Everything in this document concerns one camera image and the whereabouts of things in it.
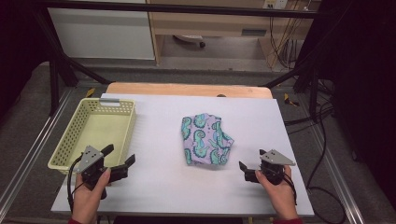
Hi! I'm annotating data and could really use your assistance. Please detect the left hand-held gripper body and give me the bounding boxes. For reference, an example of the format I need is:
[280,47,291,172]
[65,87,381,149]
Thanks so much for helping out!
[76,145,106,190]

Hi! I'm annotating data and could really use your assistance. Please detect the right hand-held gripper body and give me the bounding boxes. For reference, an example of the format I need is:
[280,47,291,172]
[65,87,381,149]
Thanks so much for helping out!
[260,148,296,186]

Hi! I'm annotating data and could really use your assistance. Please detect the pale yellow plastic basket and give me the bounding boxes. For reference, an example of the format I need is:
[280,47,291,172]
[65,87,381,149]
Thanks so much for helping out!
[47,97,137,175]

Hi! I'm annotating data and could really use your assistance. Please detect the purple teal patterned garment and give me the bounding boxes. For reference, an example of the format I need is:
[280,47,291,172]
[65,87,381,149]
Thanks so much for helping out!
[180,112,235,166]

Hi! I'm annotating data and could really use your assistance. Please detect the person's right hand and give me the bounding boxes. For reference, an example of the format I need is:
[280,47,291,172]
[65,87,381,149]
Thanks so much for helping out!
[255,165,300,221]

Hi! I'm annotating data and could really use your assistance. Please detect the person's left hand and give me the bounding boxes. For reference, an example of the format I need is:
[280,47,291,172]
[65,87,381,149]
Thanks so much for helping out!
[71,167,112,223]

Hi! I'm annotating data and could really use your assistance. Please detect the white board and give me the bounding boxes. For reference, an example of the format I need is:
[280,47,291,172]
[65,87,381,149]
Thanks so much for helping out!
[50,92,316,217]

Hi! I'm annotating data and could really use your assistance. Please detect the yellow and black tape piece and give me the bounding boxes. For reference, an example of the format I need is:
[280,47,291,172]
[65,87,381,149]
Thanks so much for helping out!
[283,92,301,107]

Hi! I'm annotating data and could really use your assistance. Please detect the wooden table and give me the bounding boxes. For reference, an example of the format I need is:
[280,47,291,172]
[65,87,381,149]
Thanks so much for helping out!
[106,81,274,100]

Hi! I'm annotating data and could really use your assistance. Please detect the white cabinet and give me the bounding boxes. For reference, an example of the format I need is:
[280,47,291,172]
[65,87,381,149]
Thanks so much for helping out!
[47,0,156,61]

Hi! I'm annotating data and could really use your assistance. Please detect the dark curtain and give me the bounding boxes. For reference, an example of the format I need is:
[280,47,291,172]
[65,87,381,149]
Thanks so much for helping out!
[306,0,396,206]
[0,0,52,116]

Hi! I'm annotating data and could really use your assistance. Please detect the chair base with caster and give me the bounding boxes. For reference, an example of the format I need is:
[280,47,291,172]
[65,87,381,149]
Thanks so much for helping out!
[173,34,207,49]

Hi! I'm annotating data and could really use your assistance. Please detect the light wooden desk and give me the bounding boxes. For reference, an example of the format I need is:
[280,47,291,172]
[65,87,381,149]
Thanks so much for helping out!
[146,0,321,65]

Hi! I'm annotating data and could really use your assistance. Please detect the white power outlet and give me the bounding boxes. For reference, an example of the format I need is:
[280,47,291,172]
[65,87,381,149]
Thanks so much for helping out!
[262,0,289,10]

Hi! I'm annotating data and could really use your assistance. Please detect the left hand-held gripper cable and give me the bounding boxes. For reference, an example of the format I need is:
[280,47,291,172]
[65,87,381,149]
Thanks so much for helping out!
[66,155,83,214]

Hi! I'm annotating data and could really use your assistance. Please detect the hand-held gripper cable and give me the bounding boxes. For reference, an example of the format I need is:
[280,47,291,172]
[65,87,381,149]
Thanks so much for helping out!
[281,169,298,206]
[66,155,83,214]

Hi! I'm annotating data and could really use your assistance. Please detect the right hand-held gripper cable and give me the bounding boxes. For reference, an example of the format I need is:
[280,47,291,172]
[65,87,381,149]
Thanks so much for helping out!
[281,169,298,206]

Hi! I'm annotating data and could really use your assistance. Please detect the thick black floor cable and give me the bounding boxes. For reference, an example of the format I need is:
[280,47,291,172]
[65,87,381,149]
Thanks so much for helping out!
[284,106,334,127]

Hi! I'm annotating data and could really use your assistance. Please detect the thin black floor cable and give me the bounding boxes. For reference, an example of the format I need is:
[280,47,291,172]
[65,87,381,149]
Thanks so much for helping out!
[305,102,347,224]

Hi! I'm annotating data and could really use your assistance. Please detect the aluminium rail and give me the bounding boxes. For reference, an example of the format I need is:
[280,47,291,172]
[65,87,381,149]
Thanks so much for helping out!
[311,125,365,224]
[0,88,74,216]

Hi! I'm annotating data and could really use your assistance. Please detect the hanging cable bundle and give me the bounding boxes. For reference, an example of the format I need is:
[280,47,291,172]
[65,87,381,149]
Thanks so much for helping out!
[268,8,307,70]

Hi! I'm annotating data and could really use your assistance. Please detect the black metal frame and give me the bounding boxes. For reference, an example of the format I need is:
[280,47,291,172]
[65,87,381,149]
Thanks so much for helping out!
[29,0,339,117]

